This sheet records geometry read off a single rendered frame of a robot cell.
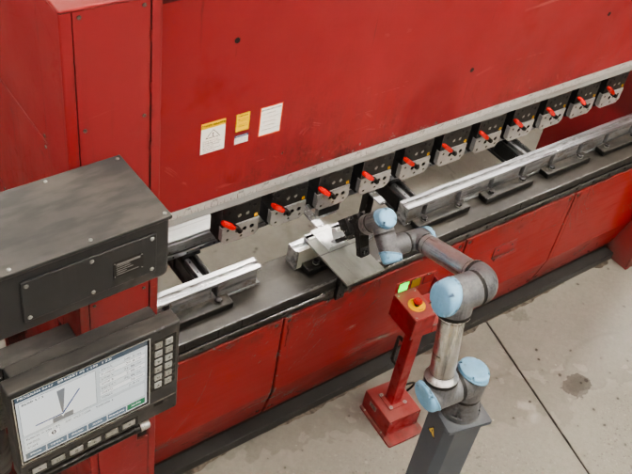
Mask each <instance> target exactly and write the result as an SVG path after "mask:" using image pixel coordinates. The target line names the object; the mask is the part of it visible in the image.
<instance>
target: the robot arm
mask: <svg viewBox="0 0 632 474"><path fill-rule="evenodd" d="M338 222H339V225H340V229H341V230H343V231H337V230H336V229H335V228H332V229H331V230H332V236H333V240H332V241H331V243H334V244H336V243H339V242H342V241H345V240H347V241H348V240H351V239H354V238H355V247H356V255H357V256H358V257H359V258H363V257H366V256H368V255H369V254H370V246H369V235H371V234H373V236H374V239H375V242H376V245H377V248H378V252H379V253H378V254H379V255H380V258H381V261H382V263H383V264H385V265H387V264H391V263H393V262H397V261H401V260H402V259H403V254H406V253H409V252H412V251H416V250H417V251H418V252H419V253H421V254H423V255H424V256H426V257H427V258H429V259H431V260H432V261H434V262H436V263H437V264H439V265H441V266H442V267H444V268H445V269H447V270H448V271H450V272H452V273H453V274H454V276H447V277H444V278H442V279H441V280H438V281H437V282H436V283H435V284H434V285H433V287H432V288H431V291H430V301H431V302H432V304H431V306H432V309H433V311H434V313H435V314H436V316H437V317H438V323H437V328H436V333H435V339H434V349H433V354H432V360H431V365H430V366H429V367H427V368H426V370H425V372H424V376H423V379H422V380H418V381H417V382H416V383H415V392H416V395H417V398H418V400H419V402H420V404H421V405H422V407H423V408H424V409H425V410H427V411H428V412H436V411H440V412H441V413H442V415H443V416H444V417H445V418H446V419H448V420H449V421H451V422H453V423H456V424H460V425H467V424H470V423H473V422H474V421H476V420H477V418H478V417H479V415H480V413H481V409H482V407H481V397H482V394H483V393H484V390H485V388H486V386H487V384H488V383H489V378H490V371H489V369H488V367H487V366H486V365H485V364H484V363H483V362H482V361H481V360H479V359H477V358H475V357H471V356H467V357H464V358H462V359H461V360H460V361H459V362H458V365H457V361H458V356H459V352H460V347H461V342H462V337H463V333H464V328H465V323H466V322H468V321H469V320H470V318H471V315H472V310H473V309H474V308H475V307H478V306H480V305H483V304H486V303H488V302H489V301H491V300H492V299H493V298H494V297H495V295H496V293H497V291H498V277H497V275H496V273H495V271H494V270H493V269H492V268H491V267H490V266H489V265H488V264H486V263H485V262H483V261H480V260H473V259H471V258H470V257H469V256H467V255H465V254H464V253H462V252H460V251H459V250H457V249H455V248H454V247H452V246H450V245H448V244H446V243H444V242H443V241H441V240H439V239H438V238H436V235H435V231H434V230H433V229H432V228H431V227H429V226H425V227H418V228H416V229H411V230H408V231H405V232H401V233H398V234H396V233H395V229H394V226H395V224H396V222H397V215H396V214H395V212H394V211H393V210H392V209H390V208H382V209H377V210H376V211H373V212H371V213H365V211H363V212H361V213H356V214H354V215H351V216H348V217H346V218H343V219H341V220H339V221H338ZM340 236H342V237H340Z"/></svg>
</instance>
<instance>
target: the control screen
mask: <svg viewBox="0 0 632 474"><path fill-rule="evenodd" d="M147 350H148V341H147V340H146V341H144V342H142V343H140V344H137V345H136V346H134V347H132V348H129V349H127V350H125V351H123V352H120V353H118V354H116V355H112V356H110V357H108V358H107V359H104V360H102V361H100V362H98V363H95V364H93V365H91V366H89V367H86V368H84V369H82V370H80V371H77V372H75V373H73V374H70V375H68V376H66V377H64V378H61V379H59V380H57V381H55V382H53V383H51V384H49V385H47V386H44V387H41V388H39V389H36V390H34V391H32V392H30V393H27V394H25V395H23V396H22V397H19V398H17V399H15V400H14V403H15V409H16V415H17V420H18V426H19V432H20V438H21V444H22V450H23V456H24V461H27V460H29V459H31V458H33V457H35V456H38V455H40V454H42V453H44V452H46V451H48V450H50V449H52V448H54V447H56V446H58V445H60V444H62V443H64V442H66V441H68V440H71V439H73V438H75V437H76V436H78V435H81V434H83V433H85V432H87V431H89V430H91V429H93V428H95V427H97V426H99V425H101V424H103V423H106V422H107V421H109V420H111V419H114V418H116V417H118V416H120V415H122V414H124V413H126V412H128V411H130V410H132V409H134V408H136V407H138V406H140V405H142V404H144V403H146V402H147ZM58 427H60V432H59V433H57V434H54V435H52V436H50V437H48V432H51V431H52V430H54V429H56V428H58Z"/></svg>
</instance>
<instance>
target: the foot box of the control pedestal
mask: <svg viewBox="0 0 632 474"><path fill-rule="evenodd" d="M389 382H390V381H388V382H386V383H384V384H382V385H380V386H377V387H373V388H371V389H368V390H367V391H366V393H365V397H364V400H363V404H361V405H360V406H359V407H360V409H361V410H362V412H363V413H364V414H365V416H366V417H367V419H368V420H369V421H370V423H371V425H372V426H373V427H374V429H375V430H376V432H377V433H378V434H379V435H380V436H381V438H382V439H383V440H384V442H385V443H386V445H387V446H388V447H389V448H391V447H394V446H396V445H398V444H400V443H403V442H404V441H406V440H408V439H410V438H413V437H415V436H417V435H420V432H421V430H422V427H421V426H420V425H419V423H418V422H417V420H418V417H419V413H420V408H419V407H418V405H417V404H416V403H415V401H414V400H413V399H412V397H411V396H410V395H409V393H408V392H407V391H406V389H404V392H403V396H404V398H405V399H406V400H407V402H408V403H407V404H405V405H402V406H400V407H398V408H395V409H393V410H391V411H390V410H389V409H388V408H387V406H386V405H385V403H384V402H383V400H382V399H381V398H380V396H379V395H378V394H380V393H382V392H384V391H387V389H388V386H389Z"/></svg>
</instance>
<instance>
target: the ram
mask: <svg viewBox="0 0 632 474"><path fill-rule="evenodd" d="M631 60H632V0H163V24H162V77H161V131H160V183H159V200H160V201H161V202H162V203H163V204H164V206H165V207H166V208H167V209H168V210H169V211H170V213H175V212H177V211H180V210H183V209H186V208H189V207H192V206H195V205H198V204H200V203H203V202H206V201H209V200H212V199H215V198H220V197H222V196H225V195H228V194H231V193H234V192H237V191H240V190H243V189H246V188H248V187H251V186H254V185H257V184H260V183H263V182H268V181H270V180H273V179H276V178H279V177H282V176H285V175H288V174H291V173H293V172H296V171H299V170H302V169H305V168H308V167H311V166H316V165H318V164H321V163H325V162H328V161H331V160H334V159H337V158H340V157H342V156H345V155H348V154H351V153H354V152H357V151H360V150H364V149H367V148H370V147H373V146H376V145H379V144H382V143H385V142H388V141H390V140H393V139H396V138H399V137H402V136H405V135H408V134H412V133H415V132H418V131H421V130H424V129H427V128H430V127H433V126H435V125H438V124H441V123H444V122H447V121H450V120H453V119H458V118H460V117H463V116H466V115H469V114H472V113H475V112H478V111H481V110H483V109H486V108H489V107H492V106H495V105H499V104H502V103H506V102H509V101H512V100H515V99H518V98H521V97H524V96H527V95H530V94H532V93H535V92H538V91H541V90H544V89H547V88H550V87H554V86H557V85H560V84H563V83H566V82H569V81H572V80H575V79H577V78H580V77H583V76H586V75H589V74H592V73H595V72H598V71H602V70H605V69H608V68H611V67H614V66H617V65H620V64H623V63H625V62H628V61H631ZM628 71H632V66H630V67H627V68H624V69H621V70H618V71H614V72H611V73H608V74H605V75H602V76H599V77H596V78H593V79H591V80H588V81H585V82H582V83H579V84H576V85H573V86H571V87H567V88H564V89H561V90H558V91H555V92H552V93H549V94H546V95H544V96H541V97H538V98H535V99H532V100H529V101H526V102H523V103H519V104H516V105H513V106H510V107H507V108H504V109H501V110H498V111H496V112H493V113H490V114H487V115H484V116H481V117H478V118H474V119H471V120H468V121H466V122H463V123H460V124H457V125H454V126H451V127H449V128H446V129H443V130H440V131H437V132H434V133H431V134H427V135H424V136H421V137H418V138H415V139H412V140H409V141H406V142H403V143H401V144H398V145H395V146H392V147H389V148H386V149H383V150H379V151H376V152H373V153H370V154H367V155H364V156H361V157H359V158H356V159H354V160H351V161H348V162H345V163H342V164H339V165H336V166H331V167H329V168H326V169H323V170H320V171H317V172H314V173H311V174H308V175H306V176H303V177H300V178H297V179H294V180H291V181H288V182H283V183H281V184H278V185H275V186H272V187H269V188H266V189H263V190H260V191H258V192H255V193H252V194H250V195H247V196H244V197H239V198H236V199H234V200H231V201H228V202H225V203H222V204H219V205H216V206H213V207H211V208H208V209H205V210H202V211H199V212H196V213H191V214H188V215H186V216H183V217H180V218H177V219H174V220H171V221H168V227H169V228H171V227H174V226H177V225H179V224H182V223H185V222H187V221H190V220H193V219H196V218H199V217H201V216H204V215H207V214H210V213H215V212H218V211H221V210H224V209H227V208H229V207H231V206H234V205H237V204H240V203H243V202H246V201H249V200H251V199H254V198H259V197H262V196H265V195H268V194H271V193H274V192H275V191H278V190H281V189H284V188H287V187H290V186H293V185H296V184H298V183H301V182H306V181H309V180H312V179H315V178H318V177H320V176H323V175H325V174H328V173H331V172H334V171H337V170H340V169H343V168H345V167H348V166H353V165H356V164H359V163H362V162H364V161H367V160H370V159H372V158H375V157H378V156H381V155H384V154H387V153H390V152H393V151H395V150H400V149H403V148H406V147H408V146H411V145H414V144H417V143H419V142H422V141H425V140H428V139H431V138H434V137H437V136H440V135H443V134H447V133H450V132H452V131H455V130H458V129H461V128H464V127H466V126H469V125H472V124H475V123H478V122H481V121H484V120H487V119H491V118H494V117H496V116H499V115H502V114H505V113H508V112H511V111H514V110H516V109H519V108H522V107H525V106H528V105H531V104H534V103H538V102H540V101H543V100H546V99H549V98H552V97H555V96H558V95H561V94H563V93H566V92H569V91H572V90H575V89H578V88H581V87H585V86H587V85H590V84H593V83H596V82H599V81H602V80H605V79H608V78H610V77H613V76H616V75H619V74H622V73H625V72H628ZM283 102H284V103H283ZM276 103H283V109H282V117H281V124H280V131H278V132H275V133H272V134H267V135H264V136H260V137H258V132H259V124H260V115H261V108H263V107H266V106H269V105H273V104H276ZM248 111H250V121H249V129H247V130H243V131H241V132H238V133H235V128H236V118H237V115H239V114H242V113H245V112H248ZM220 119H226V130H225V142H224V148H223V149H221V150H215V151H212V152H208V153H205V154H202V155H200V139H201V125H202V124H205V123H209V122H213V121H216V120H220ZM245 133H248V139H247V141H246V142H243V143H239V144H236V145H234V139H235V136H236V135H239V134H245Z"/></svg>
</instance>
